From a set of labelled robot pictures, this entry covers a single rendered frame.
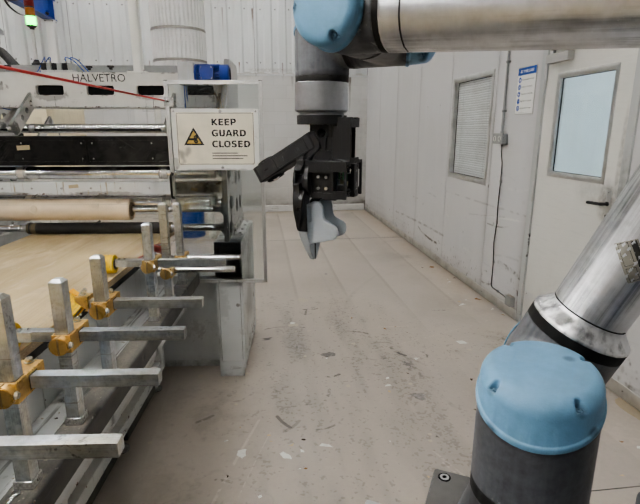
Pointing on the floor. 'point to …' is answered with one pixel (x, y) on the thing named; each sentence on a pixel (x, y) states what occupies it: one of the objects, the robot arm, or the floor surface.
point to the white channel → (135, 36)
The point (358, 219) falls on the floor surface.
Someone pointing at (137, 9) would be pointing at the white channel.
